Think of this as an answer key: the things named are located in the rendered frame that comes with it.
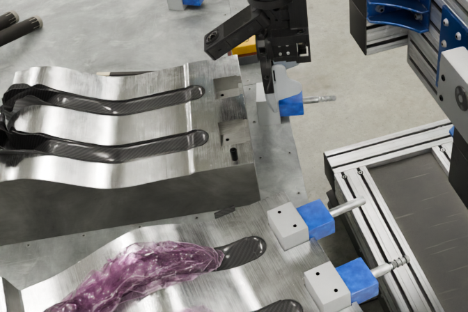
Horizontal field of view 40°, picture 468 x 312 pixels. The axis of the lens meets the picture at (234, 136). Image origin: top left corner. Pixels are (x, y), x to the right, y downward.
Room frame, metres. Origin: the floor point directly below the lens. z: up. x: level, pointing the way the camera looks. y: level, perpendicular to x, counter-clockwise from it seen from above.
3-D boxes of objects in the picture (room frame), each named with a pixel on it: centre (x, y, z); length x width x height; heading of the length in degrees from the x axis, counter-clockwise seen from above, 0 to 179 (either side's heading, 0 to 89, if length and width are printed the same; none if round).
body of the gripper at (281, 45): (0.82, -0.10, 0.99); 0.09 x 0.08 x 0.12; 80
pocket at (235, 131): (0.71, 0.00, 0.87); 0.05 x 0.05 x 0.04; 87
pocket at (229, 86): (0.82, -0.01, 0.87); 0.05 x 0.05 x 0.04; 87
